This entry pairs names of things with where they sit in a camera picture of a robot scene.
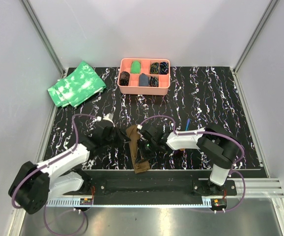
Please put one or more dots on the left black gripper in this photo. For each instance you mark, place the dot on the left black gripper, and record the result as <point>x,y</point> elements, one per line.
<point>122,138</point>

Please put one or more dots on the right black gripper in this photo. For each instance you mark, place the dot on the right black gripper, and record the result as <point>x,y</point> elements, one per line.
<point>142,155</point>

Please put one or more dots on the brown cloth napkin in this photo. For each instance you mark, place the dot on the brown cloth napkin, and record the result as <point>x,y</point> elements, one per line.
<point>132,133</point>

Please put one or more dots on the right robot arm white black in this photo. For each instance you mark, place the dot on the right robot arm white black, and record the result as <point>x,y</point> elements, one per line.
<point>220,146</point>

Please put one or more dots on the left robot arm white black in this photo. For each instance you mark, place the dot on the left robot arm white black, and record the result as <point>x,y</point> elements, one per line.
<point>35,184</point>

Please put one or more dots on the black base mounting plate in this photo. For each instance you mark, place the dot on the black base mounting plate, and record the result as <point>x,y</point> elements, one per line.
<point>153,187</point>

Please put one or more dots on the dark brown rolled cloth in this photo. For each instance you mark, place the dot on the dark brown rolled cloth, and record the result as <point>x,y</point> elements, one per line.
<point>124,78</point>

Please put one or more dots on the green white patterned cloth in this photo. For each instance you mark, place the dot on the green white patterned cloth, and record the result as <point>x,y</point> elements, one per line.
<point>77,87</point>

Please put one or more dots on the blue grey rolled cloth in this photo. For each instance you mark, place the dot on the blue grey rolled cloth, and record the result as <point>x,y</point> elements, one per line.
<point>143,80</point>

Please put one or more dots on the pink compartment tray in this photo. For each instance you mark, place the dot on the pink compartment tray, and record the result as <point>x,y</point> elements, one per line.
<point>133,87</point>

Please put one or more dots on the black patterned rolled cloth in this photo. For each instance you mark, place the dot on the black patterned rolled cloth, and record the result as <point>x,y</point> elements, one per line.
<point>153,81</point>

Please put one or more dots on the green rolled cloth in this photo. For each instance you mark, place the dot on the green rolled cloth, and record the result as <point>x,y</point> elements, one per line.
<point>135,67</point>

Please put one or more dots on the black marble pattern mat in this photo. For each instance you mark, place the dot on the black marble pattern mat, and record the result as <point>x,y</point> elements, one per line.
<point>206,95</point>

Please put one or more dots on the black multicolour rolled cloth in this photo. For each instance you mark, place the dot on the black multicolour rolled cloth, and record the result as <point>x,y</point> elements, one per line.
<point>154,68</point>

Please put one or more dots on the black blue rolled cloth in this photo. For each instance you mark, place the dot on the black blue rolled cloth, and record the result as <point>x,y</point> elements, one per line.
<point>164,68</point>

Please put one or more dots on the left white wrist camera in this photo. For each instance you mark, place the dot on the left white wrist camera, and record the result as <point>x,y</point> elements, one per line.
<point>108,117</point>

